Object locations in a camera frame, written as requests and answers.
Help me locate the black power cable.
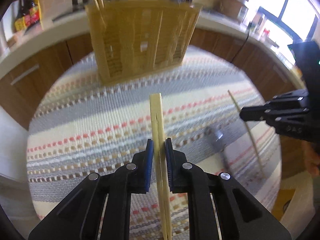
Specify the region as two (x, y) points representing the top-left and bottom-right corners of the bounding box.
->
(229, 28), (252, 65)

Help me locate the wooden chopstick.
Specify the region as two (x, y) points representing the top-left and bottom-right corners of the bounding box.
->
(228, 90), (266, 178)
(149, 93), (172, 239)

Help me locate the striped woven table mat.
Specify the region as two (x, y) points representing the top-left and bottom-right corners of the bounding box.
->
(26, 45), (283, 240)

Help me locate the beige rice cooker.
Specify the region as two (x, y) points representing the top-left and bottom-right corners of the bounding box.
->
(218, 0), (249, 23)

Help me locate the clear plastic spoon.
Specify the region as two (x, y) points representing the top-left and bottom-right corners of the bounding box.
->
(204, 126), (233, 175)

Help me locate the yellow plastic utensil basket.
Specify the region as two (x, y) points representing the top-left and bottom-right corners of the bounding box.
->
(85, 0), (201, 86)

